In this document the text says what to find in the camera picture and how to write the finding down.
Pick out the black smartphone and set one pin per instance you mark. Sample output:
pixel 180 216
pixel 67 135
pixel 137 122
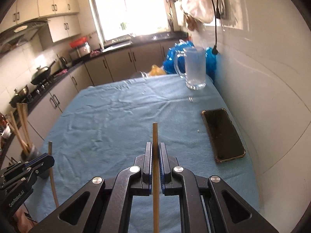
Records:
pixel 224 139

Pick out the hanging plastic bags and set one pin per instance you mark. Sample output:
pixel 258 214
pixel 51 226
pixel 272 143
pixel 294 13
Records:
pixel 195 12

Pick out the yellow plastic bag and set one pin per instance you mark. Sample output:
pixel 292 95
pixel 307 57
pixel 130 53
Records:
pixel 156 71

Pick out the kitchen window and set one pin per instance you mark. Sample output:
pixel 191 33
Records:
pixel 120 18

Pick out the lower kitchen cabinets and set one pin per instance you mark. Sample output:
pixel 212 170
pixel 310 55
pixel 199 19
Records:
pixel 51 97

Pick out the wooden chopstick six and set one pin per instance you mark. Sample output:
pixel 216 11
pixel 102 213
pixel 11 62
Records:
pixel 155 179

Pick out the wooden chopstick two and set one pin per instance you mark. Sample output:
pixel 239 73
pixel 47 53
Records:
pixel 13 126

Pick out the red basin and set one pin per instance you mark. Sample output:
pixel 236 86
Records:
pixel 78 42

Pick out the blue plastic bag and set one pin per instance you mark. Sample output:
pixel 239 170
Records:
pixel 211 59

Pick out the clear glass mug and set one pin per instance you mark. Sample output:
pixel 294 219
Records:
pixel 194 65

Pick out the black kettle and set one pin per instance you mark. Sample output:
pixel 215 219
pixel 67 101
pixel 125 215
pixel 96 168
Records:
pixel 62 62

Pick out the person's left hand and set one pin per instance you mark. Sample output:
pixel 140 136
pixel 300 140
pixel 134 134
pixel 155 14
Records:
pixel 24 223

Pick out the wooden chopstick four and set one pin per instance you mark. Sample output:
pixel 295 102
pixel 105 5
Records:
pixel 24 118

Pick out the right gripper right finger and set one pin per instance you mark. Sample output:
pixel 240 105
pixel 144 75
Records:
pixel 207 204

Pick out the wooden chopstick one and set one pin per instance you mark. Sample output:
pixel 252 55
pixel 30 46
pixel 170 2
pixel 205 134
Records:
pixel 50 144

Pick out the dark chopstick holder cup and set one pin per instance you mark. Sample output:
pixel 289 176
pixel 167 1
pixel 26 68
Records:
pixel 33 154

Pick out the upper kitchen cabinets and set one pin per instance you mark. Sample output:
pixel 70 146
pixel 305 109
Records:
pixel 62 16

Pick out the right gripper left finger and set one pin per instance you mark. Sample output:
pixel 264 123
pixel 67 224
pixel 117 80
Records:
pixel 103 205

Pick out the wooden chopstick three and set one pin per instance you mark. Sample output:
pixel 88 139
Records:
pixel 20 119

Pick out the kitchen cabinets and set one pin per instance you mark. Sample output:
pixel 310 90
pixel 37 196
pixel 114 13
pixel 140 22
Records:
pixel 51 97
pixel 62 16

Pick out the wall power socket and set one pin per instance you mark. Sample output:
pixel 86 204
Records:
pixel 231 14

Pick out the steel cooking pot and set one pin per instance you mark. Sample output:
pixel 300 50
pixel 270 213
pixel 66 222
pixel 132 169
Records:
pixel 19 96

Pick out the black wok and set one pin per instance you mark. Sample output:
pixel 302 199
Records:
pixel 42 74

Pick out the blue table cloth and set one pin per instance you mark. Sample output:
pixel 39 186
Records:
pixel 105 127

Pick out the range hood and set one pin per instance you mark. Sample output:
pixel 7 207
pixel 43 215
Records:
pixel 20 34

